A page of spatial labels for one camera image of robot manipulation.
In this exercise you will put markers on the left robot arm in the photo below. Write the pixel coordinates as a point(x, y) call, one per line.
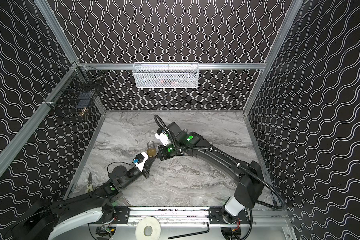
point(45, 219)

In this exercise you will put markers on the white tape roll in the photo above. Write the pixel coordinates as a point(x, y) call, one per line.
point(148, 228)

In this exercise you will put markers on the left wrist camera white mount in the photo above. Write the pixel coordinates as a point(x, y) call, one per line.
point(139, 160)

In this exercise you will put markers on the brass padlock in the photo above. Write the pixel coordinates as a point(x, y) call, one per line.
point(151, 149)

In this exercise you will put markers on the black wire wall basket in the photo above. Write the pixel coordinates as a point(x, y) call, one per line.
point(75, 102)

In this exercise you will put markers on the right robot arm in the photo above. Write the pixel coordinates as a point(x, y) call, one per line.
point(247, 176)

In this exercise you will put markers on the white mesh wall basket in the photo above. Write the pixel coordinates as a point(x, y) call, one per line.
point(166, 75)

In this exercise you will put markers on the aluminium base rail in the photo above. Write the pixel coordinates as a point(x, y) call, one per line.
point(167, 217)

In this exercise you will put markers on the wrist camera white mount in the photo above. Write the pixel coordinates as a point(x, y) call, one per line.
point(139, 160)
point(163, 137)

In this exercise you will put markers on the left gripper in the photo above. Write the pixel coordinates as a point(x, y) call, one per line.
point(145, 167)

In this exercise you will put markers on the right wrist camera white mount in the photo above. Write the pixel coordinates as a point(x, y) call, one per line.
point(163, 137)

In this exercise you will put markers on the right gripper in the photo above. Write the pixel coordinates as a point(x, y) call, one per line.
point(160, 151)

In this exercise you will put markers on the black hex key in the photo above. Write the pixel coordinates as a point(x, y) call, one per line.
point(191, 234)

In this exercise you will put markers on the beige handled scissors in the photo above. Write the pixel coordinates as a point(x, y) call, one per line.
point(89, 187)

